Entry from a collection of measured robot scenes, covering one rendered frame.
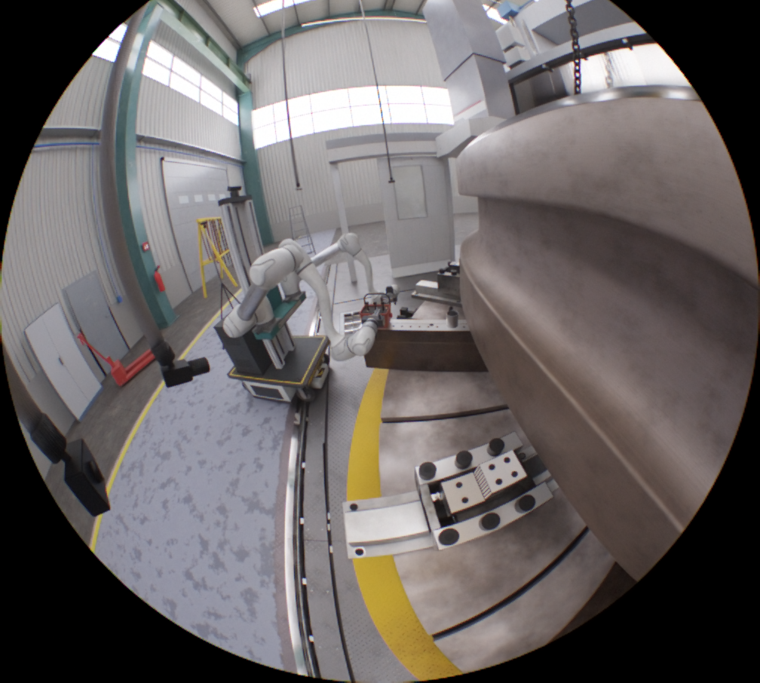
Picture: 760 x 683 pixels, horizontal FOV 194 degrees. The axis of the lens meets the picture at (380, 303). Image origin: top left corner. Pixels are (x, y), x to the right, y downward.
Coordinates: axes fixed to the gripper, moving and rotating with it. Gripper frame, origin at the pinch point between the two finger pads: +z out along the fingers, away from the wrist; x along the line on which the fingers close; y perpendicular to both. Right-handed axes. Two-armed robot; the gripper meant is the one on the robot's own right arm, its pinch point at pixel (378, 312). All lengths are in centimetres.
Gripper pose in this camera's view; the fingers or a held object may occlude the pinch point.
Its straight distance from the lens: 140.1
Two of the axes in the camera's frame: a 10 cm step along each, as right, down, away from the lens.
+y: -1.3, -8.8, -4.5
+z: 2.4, -4.7, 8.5
